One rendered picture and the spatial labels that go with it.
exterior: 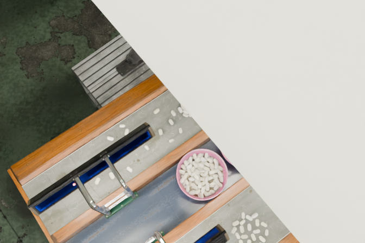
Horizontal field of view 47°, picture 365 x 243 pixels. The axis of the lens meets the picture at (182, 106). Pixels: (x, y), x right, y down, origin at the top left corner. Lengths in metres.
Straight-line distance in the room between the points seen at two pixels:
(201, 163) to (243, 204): 0.30
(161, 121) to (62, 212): 0.69
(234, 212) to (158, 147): 0.52
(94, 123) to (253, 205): 0.94
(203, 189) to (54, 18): 1.96
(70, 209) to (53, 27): 1.68
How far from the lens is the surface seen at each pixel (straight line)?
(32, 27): 3.51
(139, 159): 2.22
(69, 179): 1.87
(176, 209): 2.24
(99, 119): 2.27
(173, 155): 2.19
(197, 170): 2.20
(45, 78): 3.29
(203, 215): 2.15
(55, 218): 2.25
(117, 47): 2.52
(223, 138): 0.16
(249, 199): 2.21
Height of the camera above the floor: 2.91
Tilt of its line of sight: 71 degrees down
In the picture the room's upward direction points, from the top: 3 degrees clockwise
